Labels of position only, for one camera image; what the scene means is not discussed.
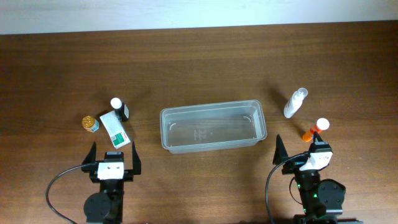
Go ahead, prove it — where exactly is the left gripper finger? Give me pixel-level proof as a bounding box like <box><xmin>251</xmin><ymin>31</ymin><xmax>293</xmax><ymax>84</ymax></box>
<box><xmin>132</xmin><ymin>142</ymin><xmax>141</xmax><ymax>175</ymax></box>
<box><xmin>81</xmin><ymin>142</ymin><xmax>96</xmax><ymax>165</ymax></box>

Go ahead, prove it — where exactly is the orange tube white cap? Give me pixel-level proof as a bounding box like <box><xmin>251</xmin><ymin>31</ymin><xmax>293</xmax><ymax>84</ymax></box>
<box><xmin>302</xmin><ymin>118</ymin><xmax>330</xmax><ymax>142</ymax></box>

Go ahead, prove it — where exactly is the white spray bottle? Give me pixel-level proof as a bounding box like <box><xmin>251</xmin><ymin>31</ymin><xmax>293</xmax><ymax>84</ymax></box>
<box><xmin>284</xmin><ymin>88</ymin><xmax>308</xmax><ymax>118</ymax></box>

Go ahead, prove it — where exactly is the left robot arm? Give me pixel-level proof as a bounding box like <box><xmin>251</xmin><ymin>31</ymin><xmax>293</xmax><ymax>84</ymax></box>
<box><xmin>81</xmin><ymin>143</ymin><xmax>141</xmax><ymax>223</ymax></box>

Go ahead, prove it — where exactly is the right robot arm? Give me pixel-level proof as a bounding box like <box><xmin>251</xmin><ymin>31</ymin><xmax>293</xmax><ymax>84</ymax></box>
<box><xmin>265</xmin><ymin>133</ymin><xmax>361</xmax><ymax>223</ymax></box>

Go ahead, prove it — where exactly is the clear plastic container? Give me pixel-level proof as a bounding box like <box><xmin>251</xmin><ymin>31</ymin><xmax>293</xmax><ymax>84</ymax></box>
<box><xmin>160</xmin><ymin>100</ymin><xmax>267</xmax><ymax>154</ymax></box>

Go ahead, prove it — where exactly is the white green medicine box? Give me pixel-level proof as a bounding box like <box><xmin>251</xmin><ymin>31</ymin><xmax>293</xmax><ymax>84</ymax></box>
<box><xmin>99</xmin><ymin>111</ymin><xmax>131</xmax><ymax>149</ymax></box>

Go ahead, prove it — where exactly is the small jar gold lid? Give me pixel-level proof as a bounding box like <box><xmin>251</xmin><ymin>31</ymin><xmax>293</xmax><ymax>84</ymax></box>
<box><xmin>81</xmin><ymin>116</ymin><xmax>100</xmax><ymax>133</ymax></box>

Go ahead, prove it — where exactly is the dark syrup bottle white cap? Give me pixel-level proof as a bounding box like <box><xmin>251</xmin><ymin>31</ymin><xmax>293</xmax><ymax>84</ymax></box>
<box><xmin>110</xmin><ymin>98</ymin><xmax>129</xmax><ymax>122</ymax></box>

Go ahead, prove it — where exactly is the left black cable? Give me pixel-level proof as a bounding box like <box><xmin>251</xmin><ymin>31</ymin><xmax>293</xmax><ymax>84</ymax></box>
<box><xmin>45</xmin><ymin>164</ymin><xmax>94</xmax><ymax>224</ymax></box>

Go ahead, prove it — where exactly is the black cable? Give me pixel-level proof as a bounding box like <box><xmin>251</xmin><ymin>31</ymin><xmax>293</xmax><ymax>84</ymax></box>
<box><xmin>45</xmin><ymin>164</ymin><xmax>94</xmax><ymax>224</ymax></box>
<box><xmin>265</xmin><ymin>152</ymin><xmax>312</xmax><ymax>224</ymax></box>

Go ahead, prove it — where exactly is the right black cable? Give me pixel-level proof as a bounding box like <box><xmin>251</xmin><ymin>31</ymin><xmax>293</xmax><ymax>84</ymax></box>
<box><xmin>265</xmin><ymin>152</ymin><xmax>312</xmax><ymax>224</ymax></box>

